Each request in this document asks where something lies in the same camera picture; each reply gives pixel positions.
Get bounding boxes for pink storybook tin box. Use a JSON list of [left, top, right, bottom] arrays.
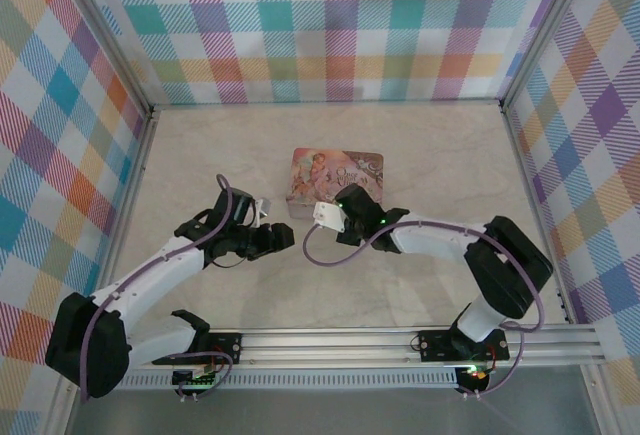
[[285, 147, 385, 219]]

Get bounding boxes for left controller circuit board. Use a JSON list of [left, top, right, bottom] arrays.
[[171, 364, 222, 389]]

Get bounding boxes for controller circuit board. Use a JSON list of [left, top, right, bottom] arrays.
[[462, 364, 495, 384], [171, 364, 222, 389]]

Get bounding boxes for grey metal sheet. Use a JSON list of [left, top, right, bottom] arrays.
[[63, 368, 604, 435]]

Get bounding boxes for right controller circuit board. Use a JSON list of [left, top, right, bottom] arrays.
[[462, 364, 495, 384]]

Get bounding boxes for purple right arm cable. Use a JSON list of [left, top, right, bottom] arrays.
[[301, 219, 546, 334]]

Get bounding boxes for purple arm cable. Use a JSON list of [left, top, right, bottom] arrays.
[[301, 219, 546, 334], [78, 173, 236, 402]]

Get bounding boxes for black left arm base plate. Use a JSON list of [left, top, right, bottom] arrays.
[[151, 330, 244, 367]]

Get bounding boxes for aluminium mounting rail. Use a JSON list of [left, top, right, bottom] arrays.
[[53, 323, 607, 371]]

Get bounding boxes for aluminium frame back rail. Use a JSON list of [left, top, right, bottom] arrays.
[[149, 97, 504, 112]]

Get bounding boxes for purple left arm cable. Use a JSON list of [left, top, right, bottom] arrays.
[[78, 173, 236, 402]]

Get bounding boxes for aluminium frame side rail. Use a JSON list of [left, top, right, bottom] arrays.
[[499, 99, 576, 326], [87, 104, 160, 332]]

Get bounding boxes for slotted grey cable duct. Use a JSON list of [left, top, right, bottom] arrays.
[[79, 372, 460, 390]]

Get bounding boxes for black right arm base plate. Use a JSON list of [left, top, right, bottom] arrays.
[[417, 327, 510, 362]]

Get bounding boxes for aluminium frame post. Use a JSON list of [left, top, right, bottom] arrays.
[[498, 0, 597, 107], [54, 0, 156, 112]]

